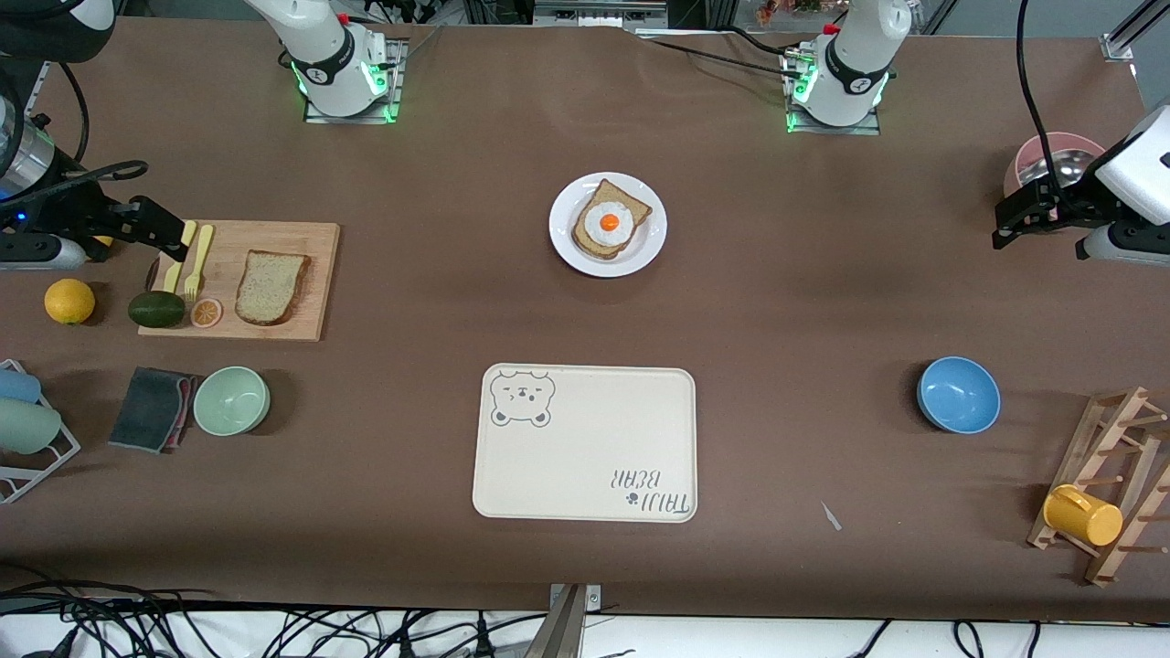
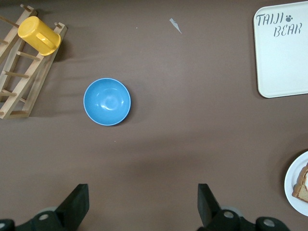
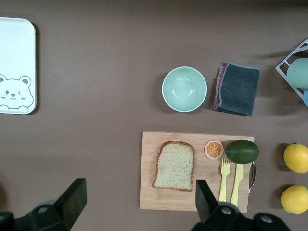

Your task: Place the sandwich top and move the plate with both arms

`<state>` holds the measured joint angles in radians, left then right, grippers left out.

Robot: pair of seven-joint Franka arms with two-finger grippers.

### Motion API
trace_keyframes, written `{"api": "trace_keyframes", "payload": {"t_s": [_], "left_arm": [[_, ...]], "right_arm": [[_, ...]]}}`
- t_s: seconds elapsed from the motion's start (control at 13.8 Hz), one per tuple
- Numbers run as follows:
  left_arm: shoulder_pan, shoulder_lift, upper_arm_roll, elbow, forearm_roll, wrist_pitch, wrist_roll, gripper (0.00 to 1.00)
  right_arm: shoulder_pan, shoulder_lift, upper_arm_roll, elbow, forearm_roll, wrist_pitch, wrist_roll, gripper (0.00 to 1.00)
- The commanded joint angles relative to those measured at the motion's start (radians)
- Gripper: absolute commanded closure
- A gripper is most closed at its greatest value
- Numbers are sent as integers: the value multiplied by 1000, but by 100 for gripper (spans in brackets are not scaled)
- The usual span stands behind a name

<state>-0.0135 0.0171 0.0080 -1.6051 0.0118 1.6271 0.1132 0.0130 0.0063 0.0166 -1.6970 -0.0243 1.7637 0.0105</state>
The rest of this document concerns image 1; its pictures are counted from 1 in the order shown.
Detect plain brown bread slice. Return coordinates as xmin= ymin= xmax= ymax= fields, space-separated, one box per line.
xmin=234 ymin=249 xmax=313 ymax=327

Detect white round plate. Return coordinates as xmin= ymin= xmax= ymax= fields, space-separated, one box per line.
xmin=548 ymin=172 xmax=669 ymax=279

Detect toy fried egg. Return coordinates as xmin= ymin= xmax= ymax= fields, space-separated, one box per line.
xmin=584 ymin=201 xmax=636 ymax=249

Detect yellow plastic knife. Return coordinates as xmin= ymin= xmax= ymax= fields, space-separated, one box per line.
xmin=162 ymin=219 xmax=198 ymax=296

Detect yellow plastic fork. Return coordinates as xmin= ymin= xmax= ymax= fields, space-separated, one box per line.
xmin=183 ymin=224 xmax=216 ymax=303

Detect pink bowl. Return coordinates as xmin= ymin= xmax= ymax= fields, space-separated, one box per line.
xmin=1003 ymin=132 xmax=1110 ymax=201

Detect dark green avocado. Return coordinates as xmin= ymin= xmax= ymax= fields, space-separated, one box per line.
xmin=127 ymin=290 xmax=187 ymax=330

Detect wooden cutting board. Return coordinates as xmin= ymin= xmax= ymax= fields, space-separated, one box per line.
xmin=138 ymin=219 xmax=342 ymax=344

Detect dark grey folded cloth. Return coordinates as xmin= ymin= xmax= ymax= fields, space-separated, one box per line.
xmin=107 ymin=366 xmax=198 ymax=455

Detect light green bowl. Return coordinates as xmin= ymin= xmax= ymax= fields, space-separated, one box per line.
xmin=192 ymin=366 xmax=272 ymax=438

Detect blue bowl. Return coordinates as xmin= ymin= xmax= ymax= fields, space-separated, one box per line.
xmin=916 ymin=356 xmax=1003 ymax=436

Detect light blue cup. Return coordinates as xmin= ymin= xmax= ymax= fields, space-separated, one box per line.
xmin=0 ymin=366 xmax=44 ymax=406

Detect wooden cup rack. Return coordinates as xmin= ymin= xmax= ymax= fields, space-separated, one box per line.
xmin=1026 ymin=385 xmax=1170 ymax=589

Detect pale green cup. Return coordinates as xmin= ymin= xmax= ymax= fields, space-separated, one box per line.
xmin=0 ymin=398 xmax=64 ymax=456

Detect yellow cup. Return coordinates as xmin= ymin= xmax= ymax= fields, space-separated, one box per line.
xmin=1042 ymin=483 xmax=1125 ymax=548

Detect colourful artificial flowers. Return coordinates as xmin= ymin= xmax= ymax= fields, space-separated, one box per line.
xmin=757 ymin=0 xmax=825 ymax=25

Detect cream bear print tray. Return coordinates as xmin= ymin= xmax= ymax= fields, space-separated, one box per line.
xmin=471 ymin=363 xmax=699 ymax=525

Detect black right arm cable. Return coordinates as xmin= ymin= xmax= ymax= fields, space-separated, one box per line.
xmin=0 ymin=57 xmax=150 ymax=207

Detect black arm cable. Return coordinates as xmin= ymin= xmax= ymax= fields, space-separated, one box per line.
xmin=1016 ymin=0 xmax=1069 ymax=198
xmin=0 ymin=57 xmax=150 ymax=207

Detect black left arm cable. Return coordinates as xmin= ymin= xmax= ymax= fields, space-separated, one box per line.
xmin=1016 ymin=0 xmax=1069 ymax=198

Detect aluminium frame profile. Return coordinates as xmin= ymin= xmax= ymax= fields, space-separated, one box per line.
xmin=1099 ymin=0 xmax=1170 ymax=64

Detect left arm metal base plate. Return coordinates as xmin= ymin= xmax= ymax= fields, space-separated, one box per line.
xmin=781 ymin=48 xmax=884 ymax=138

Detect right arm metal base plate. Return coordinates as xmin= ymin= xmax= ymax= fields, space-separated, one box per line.
xmin=303 ymin=37 xmax=405 ymax=126

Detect white wire rack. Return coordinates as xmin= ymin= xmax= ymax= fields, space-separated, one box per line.
xmin=0 ymin=357 xmax=82 ymax=506

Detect black cable on table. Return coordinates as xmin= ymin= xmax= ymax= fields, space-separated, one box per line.
xmin=631 ymin=26 xmax=806 ymax=82

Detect black floor cable bundle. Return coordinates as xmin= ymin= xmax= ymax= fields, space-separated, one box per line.
xmin=845 ymin=617 xmax=1044 ymax=658
xmin=0 ymin=564 xmax=550 ymax=658

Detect grey metal frame box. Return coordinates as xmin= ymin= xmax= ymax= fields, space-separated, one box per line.
xmin=532 ymin=0 xmax=669 ymax=29

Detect metal table edge bracket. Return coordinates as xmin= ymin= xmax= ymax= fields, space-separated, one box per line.
xmin=546 ymin=582 xmax=603 ymax=658

